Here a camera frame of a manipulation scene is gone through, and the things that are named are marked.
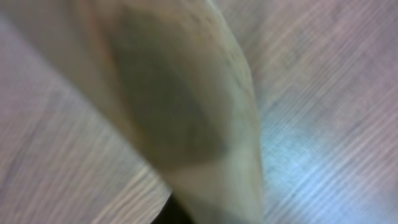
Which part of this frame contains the white pouch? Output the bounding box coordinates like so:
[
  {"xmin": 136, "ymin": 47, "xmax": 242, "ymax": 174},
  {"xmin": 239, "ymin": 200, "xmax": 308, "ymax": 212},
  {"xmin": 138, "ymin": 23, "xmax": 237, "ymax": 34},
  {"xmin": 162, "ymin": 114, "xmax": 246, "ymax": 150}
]
[{"xmin": 1, "ymin": 0, "xmax": 263, "ymax": 223}]

